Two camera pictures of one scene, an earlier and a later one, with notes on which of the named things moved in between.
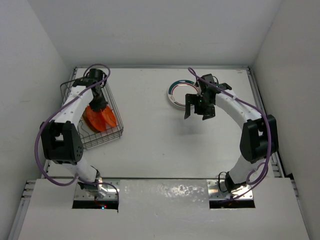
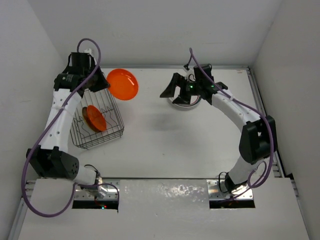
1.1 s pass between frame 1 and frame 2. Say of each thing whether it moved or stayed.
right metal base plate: stayed
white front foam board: stayed
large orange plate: stayed
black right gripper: moved
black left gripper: moved
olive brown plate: stayed
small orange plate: moved
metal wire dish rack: stayed
